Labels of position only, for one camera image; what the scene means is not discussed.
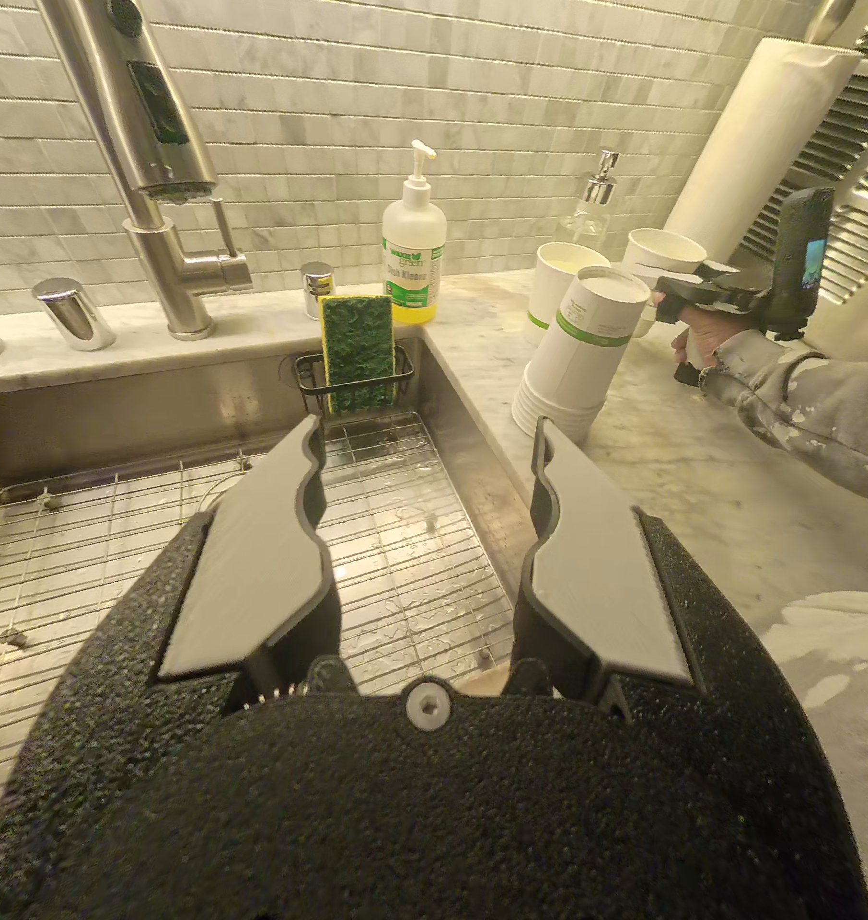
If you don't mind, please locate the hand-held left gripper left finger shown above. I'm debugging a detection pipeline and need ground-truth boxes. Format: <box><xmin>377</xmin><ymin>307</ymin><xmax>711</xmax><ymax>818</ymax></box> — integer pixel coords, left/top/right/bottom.
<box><xmin>157</xmin><ymin>413</ymin><xmax>343</xmax><ymax>682</ymax></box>

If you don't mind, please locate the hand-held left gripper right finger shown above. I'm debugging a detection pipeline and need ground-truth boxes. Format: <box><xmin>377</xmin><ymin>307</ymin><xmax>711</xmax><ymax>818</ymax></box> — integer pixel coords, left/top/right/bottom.
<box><xmin>513</xmin><ymin>415</ymin><xmax>694</xmax><ymax>685</ymax></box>

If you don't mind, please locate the white paper cup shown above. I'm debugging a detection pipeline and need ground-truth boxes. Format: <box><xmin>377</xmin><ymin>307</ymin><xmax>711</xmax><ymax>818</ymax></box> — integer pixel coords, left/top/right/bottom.
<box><xmin>527</xmin><ymin>242</ymin><xmax>613</xmax><ymax>346</ymax></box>
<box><xmin>624</xmin><ymin>229</ymin><xmax>709</xmax><ymax>339</ymax></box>

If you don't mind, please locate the person's right forearm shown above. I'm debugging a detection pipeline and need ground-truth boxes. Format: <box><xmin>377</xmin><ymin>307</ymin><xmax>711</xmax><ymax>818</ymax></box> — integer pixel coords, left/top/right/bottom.
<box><xmin>698</xmin><ymin>332</ymin><xmax>868</xmax><ymax>507</ymax></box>

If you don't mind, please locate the marble desk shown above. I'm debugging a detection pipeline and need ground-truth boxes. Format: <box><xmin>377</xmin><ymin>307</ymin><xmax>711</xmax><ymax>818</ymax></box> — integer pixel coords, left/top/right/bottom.
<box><xmin>0</xmin><ymin>269</ymin><xmax>868</xmax><ymax>920</ymax></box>

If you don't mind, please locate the person's right hand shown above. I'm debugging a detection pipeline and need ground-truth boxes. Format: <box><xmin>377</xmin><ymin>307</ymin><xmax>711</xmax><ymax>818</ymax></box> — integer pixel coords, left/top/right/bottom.
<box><xmin>672</xmin><ymin>316</ymin><xmax>731</xmax><ymax>375</ymax></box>

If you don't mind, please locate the paper towel roll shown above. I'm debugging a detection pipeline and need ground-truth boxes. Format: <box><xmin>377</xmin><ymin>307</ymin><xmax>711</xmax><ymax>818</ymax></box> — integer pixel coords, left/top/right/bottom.
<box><xmin>662</xmin><ymin>37</ymin><xmax>866</xmax><ymax>253</ymax></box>

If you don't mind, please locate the clear glass soap dispenser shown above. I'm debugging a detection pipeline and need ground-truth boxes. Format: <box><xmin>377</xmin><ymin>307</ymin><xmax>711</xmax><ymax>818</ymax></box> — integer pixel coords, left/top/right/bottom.
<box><xmin>559</xmin><ymin>149</ymin><xmax>619</xmax><ymax>249</ymax></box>

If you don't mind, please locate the stack of inverted paper cups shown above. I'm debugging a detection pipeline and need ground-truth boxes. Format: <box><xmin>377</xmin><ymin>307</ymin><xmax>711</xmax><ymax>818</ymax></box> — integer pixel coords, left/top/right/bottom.
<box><xmin>511</xmin><ymin>264</ymin><xmax>654</xmax><ymax>445</ymax></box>

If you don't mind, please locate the white louvred shutter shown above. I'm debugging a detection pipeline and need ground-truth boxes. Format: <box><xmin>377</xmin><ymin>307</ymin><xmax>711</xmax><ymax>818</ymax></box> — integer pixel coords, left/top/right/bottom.
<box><xmin>736</xmin><ymin>0</ymin><xmax>868</xmax><ymax>346</ymax></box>

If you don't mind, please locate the stainless steel sink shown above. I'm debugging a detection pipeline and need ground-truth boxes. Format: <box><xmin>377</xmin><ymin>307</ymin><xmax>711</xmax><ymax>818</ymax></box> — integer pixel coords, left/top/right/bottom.
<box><xmin>0</xmin><ymin>332</ymin><xmax>543</xmax><ymax>792</ymax></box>

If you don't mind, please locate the green yellow sponge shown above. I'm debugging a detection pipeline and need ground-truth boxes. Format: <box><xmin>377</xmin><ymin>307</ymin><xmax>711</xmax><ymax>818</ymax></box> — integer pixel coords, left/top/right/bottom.
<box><xmin>320</xmin><ymin>293</ymin><xmax>397</xmax><ymax>416</ymax></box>

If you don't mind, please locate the chrome towel holder pole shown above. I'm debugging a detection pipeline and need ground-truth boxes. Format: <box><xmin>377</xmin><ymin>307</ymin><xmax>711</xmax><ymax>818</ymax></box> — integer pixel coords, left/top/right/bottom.
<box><xmin>804</xmin><ymin>0</ymin><xmax>866</xmax><ymax>46</ymax></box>

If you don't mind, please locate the chrome cylinder cap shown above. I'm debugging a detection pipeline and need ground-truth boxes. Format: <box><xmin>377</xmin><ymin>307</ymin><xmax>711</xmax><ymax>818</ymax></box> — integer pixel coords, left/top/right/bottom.
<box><xmin>301</xmin><ymin>262</ymin><xmax>336</xmax><ymax>321</ymax></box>

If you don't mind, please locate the stainless pull-down faucet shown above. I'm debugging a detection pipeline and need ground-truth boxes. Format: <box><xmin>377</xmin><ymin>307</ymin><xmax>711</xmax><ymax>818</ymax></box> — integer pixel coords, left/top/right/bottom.
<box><xmin>35</xmin><ymin>0</ymin><xmax>255</xmax><ymax>342</ymax></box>

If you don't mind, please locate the dish soap pump bottle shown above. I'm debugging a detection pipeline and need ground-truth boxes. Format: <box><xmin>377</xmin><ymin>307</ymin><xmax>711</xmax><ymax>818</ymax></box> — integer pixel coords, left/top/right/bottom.
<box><xmin>382</xmin><ymin>138</ymin><xmax>448</xmax><ymax>324</ymax></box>

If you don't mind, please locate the wire sink grid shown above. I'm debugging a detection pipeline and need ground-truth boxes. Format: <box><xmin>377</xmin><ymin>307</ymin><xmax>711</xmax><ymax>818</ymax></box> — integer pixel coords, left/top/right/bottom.
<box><xmin>0</xmin><ymin>410</ymin><xmax>517</xmax><ymax>756</ymax></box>

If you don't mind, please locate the black wire sponge caddy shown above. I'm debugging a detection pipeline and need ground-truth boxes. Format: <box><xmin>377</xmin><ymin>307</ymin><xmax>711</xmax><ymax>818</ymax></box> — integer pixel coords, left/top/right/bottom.
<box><xmin>281</xmin><ymin>345</ymin><xmax>417</xmax><ymax>419</ymax></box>

